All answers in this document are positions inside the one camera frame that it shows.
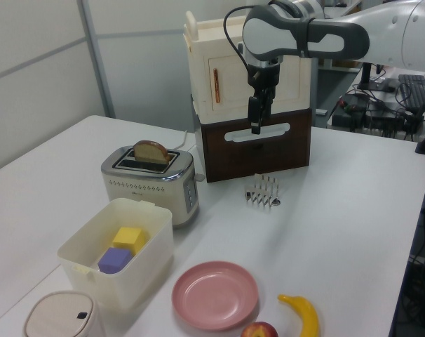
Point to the red apple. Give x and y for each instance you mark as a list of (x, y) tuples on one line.
[(259, 330)]

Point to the dark brown drawer box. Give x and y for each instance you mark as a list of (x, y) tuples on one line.
[(254, 158)]

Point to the yellow banana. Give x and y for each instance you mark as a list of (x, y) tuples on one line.
[(309, 312)]

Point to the brown bread slice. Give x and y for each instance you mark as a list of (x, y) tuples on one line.
[(149, 151)]

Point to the black keyboard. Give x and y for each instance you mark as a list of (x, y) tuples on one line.
[(414, 91)]

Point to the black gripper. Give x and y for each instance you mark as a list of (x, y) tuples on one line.
[(265, 75)]

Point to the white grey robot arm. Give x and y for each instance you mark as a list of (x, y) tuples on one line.
[(374, 21)]

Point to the purple cube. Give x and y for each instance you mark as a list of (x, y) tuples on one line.
[(112, 261)]

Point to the cream plastic cabinet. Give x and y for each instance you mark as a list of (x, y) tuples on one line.
[(202, 70)]

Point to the yellow cube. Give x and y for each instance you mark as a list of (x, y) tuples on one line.
[(126, 237)]

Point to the beige mini trash can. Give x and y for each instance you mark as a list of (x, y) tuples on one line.
[(58, 316)]

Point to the pink plate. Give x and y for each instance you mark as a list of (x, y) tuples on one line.
[(216, 295)]

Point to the black monitor stand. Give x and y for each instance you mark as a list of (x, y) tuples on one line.
[(366, 75)]

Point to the metal toast rack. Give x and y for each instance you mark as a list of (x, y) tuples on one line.
[(263, 194)]

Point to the white plastic bin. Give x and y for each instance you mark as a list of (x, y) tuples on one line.
[(128, 281)]

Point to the cream chrome toaster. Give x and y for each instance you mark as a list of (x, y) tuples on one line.
[(146, 189)]

